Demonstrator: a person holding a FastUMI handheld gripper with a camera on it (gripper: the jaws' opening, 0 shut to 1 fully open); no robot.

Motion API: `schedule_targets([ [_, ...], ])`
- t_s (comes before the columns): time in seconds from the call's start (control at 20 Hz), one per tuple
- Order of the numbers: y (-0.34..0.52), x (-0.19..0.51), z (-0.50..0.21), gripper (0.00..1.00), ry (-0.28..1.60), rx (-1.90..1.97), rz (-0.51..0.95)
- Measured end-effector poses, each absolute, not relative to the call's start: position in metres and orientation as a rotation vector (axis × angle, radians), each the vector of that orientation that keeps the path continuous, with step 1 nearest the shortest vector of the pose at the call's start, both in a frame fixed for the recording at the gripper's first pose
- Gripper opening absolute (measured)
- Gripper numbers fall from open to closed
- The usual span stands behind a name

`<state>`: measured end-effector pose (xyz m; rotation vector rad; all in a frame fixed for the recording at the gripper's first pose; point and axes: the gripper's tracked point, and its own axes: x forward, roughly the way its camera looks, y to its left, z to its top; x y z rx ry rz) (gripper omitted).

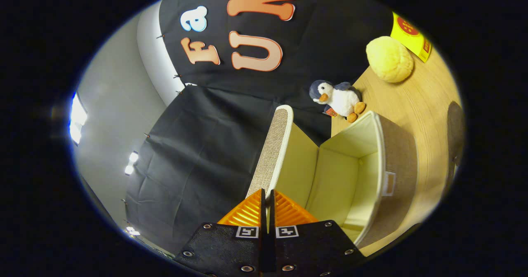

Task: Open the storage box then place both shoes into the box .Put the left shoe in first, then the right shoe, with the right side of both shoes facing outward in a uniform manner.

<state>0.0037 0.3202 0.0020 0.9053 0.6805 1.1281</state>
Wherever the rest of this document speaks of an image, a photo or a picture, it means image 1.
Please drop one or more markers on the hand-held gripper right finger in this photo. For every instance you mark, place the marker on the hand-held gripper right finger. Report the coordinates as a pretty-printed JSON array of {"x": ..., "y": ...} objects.
[{"x": 309, "y": 248}]

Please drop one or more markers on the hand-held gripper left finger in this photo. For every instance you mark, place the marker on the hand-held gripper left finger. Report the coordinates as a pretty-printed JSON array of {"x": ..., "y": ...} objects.
[{"x": 231, "y": 248}]

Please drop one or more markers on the beige fabric storage box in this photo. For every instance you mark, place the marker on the beige fabric storage box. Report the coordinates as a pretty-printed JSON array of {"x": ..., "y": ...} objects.
[{"x": 338, "y": 174}]

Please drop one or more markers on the brown shoe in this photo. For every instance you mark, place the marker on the brown shoe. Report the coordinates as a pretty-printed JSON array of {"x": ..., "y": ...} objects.
[{"x": 456, "y": 132}]

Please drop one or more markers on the ceiling light panel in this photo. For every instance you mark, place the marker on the ceiling light panel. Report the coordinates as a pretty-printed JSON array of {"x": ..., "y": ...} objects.
[
  {"x": 132, "y": 163},
  {"x": 133, "y": 231},
  {"x": 77, "y": 118}
]

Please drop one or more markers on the black backdrop cloth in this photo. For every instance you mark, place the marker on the black backdrop cloth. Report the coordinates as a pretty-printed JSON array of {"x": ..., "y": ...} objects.
[{"x": 206, "y": 145}]

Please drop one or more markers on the penguin plush toy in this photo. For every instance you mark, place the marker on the penguin plush toy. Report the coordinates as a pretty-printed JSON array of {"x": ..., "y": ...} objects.
[{"x": 342, "y": 99}]

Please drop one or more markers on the yellow round plush cushion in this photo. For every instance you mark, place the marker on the yellow round plush cushion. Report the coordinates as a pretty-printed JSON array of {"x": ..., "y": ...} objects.
[{"x": 390, "y": 60}]

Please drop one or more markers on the yellow book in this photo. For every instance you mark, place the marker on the yellow book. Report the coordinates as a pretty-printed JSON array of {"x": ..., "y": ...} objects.
[{"x": 406, "y": 31}]

